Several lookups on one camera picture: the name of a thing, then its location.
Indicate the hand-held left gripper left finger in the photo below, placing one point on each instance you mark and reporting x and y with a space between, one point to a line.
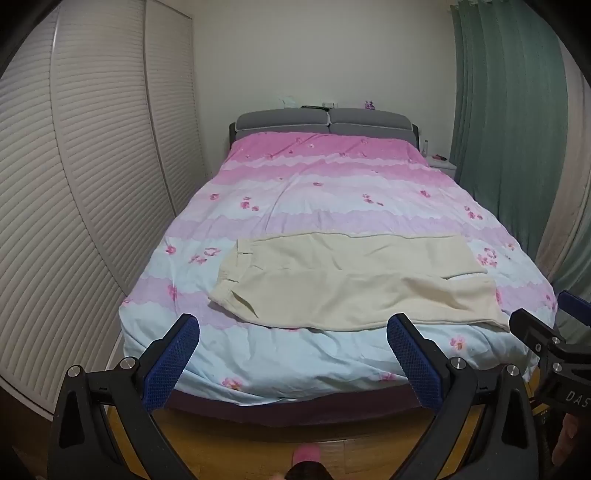
173 364

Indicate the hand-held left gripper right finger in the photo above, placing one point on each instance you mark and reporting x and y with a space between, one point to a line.
413 364

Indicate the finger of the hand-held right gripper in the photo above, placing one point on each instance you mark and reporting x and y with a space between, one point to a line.
531 330
571 303

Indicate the cream pants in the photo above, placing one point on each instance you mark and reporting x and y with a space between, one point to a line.
346 281

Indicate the person's right hand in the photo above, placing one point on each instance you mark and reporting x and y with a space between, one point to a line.
565 441

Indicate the beige curtain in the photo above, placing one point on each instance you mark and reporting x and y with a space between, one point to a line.
565 207

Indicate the pink slipper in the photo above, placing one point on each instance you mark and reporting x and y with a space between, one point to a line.
307 454

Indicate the person's leg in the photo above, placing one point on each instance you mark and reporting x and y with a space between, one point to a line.
309 471

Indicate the white nightstand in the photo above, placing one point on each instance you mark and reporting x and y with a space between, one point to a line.
443 166

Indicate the white louvered wardrobe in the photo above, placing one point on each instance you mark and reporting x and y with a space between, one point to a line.
92 184

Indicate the green curtain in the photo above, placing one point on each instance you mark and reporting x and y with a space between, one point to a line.
508 115

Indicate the pink floral blanket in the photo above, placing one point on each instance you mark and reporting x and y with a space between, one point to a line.
300 194

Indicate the small clear bottle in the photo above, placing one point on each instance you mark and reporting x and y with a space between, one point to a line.
425 148

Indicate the grey upholstered bed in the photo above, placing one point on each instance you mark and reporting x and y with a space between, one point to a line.
277 120

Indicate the flat dark item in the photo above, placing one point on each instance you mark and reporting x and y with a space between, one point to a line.
314 107

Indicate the pale tissue pack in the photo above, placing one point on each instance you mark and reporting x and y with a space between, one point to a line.
286 101

